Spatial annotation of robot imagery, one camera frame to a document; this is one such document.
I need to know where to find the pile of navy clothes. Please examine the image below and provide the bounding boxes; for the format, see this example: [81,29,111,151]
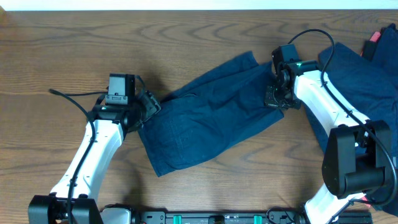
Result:
[303,27,398,206]

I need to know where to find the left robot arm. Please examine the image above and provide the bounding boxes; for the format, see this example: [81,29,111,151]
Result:
[28,90,161,223]

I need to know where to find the navy blue shorts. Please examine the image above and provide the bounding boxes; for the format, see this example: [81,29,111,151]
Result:
[139,52,284,177]

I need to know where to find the black garment with pink trim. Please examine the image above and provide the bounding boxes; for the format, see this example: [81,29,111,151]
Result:
[361,24,397,63]

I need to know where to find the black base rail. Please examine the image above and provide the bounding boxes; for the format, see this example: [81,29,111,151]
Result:
[102,203,373,224]

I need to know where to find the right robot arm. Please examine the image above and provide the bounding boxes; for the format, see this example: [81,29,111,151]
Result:
[264,60,397,223]

